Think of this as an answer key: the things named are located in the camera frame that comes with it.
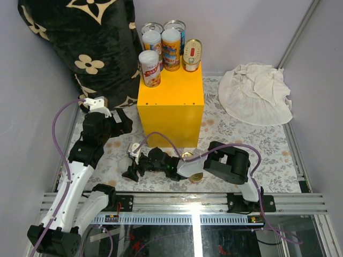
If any black floral plush blanket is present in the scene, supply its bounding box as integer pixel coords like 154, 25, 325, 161
18, 0, 142, 109

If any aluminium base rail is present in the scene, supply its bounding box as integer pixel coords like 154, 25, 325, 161
26, 190, 341, 257

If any yellow wooden shelf cabinet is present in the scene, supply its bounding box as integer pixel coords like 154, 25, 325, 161
137, 66, 204, 148

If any can with white lid front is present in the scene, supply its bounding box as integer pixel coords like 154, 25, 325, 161
138, 50, 161, 88

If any aluminium corner post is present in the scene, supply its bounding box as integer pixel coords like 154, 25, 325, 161
277, 0, 322, 69

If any floral patterned table mat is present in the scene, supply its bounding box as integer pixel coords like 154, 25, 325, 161
85, 76, 301, 193

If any gold oval tin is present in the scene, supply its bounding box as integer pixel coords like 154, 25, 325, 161
182, 152, 203, 184
182, 39, 203, 72

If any tall porridge can plastic lid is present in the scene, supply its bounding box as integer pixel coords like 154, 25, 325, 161
142, 30, 163, 71

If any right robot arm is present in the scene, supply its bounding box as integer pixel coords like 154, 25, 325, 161
118, 141, 264, 214

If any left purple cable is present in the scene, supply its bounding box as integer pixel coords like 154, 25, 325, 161
29, 99, 88, 257

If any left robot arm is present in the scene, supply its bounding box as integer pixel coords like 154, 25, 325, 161
27, 109, 133, 256

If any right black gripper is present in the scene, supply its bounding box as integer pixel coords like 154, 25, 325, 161
122, 152, 167, 182

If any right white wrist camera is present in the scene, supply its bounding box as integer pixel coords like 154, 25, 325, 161
128, 143, 141, 163

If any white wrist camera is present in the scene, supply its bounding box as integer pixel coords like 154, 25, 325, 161
83, 96, 111, 118
128, 143, 141, 163

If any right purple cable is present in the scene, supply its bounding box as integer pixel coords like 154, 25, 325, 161
136, 132, 303, 246

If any white crumpled cloth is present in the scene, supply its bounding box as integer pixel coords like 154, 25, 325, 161
218, 63, 293, 126

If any yellow orange can plastic lid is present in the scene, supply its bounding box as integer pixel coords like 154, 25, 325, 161
161, 28, 181, 71

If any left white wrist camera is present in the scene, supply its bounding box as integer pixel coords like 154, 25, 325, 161
83, 96, 111, 118

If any blue soup can top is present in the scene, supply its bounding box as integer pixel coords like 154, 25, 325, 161
141, 22, 164, 35

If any purple cable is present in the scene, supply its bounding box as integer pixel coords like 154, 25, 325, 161
29, 99, 88, 257
136, 132, 303, 246

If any can with white lid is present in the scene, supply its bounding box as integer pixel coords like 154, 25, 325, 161
138, 50, 161, 88
118, 157, 132, 177

